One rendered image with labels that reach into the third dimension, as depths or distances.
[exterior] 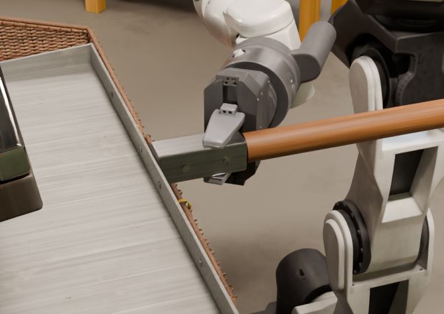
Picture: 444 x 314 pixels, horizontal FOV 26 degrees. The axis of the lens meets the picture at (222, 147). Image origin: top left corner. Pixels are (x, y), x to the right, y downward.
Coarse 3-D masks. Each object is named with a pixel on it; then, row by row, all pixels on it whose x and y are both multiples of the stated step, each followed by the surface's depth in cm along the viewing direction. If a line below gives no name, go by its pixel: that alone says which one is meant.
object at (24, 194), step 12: (0, 180) 53; (12, 180) 53; (24, 180) 54; (0, 192) 53; (12, 192) 54; (24, 192) 54; (36, 192) 54; (0, 204) 54; (12, 204) 54; (24, 204) 54; (36, 204) 54; (0, 216) 54; (12, 216) 54
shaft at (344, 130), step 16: (368, 112) 98; (384, 112) 98; (400, 112) 99; (416, 112) 99; (432, 112) 99; (272, 128) 96; (288, 128) 96; (304, 128) 96; (320, 128) 96; (336, 128) 96; (352, 128) 97; (368, 128) 97; (384, 128) 98; (400, 128) 99; (416, 128) 99; (432, 128) 100; (256, 144) 94; (272, 144) 94; (288, 144) 95; (304, 144) 96; (320, 144) 96; (336, 144) 97; (256, 160) 95
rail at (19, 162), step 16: (0, 80) 59; (0, 96) 58; (0, 112) 56; (0, 128) 54; (16, 128) 54; (0, 144) 53; (16, 144) 53; (0, 160) 52; (16, 160) 53; (0, 176) 53; (16, 176) 53
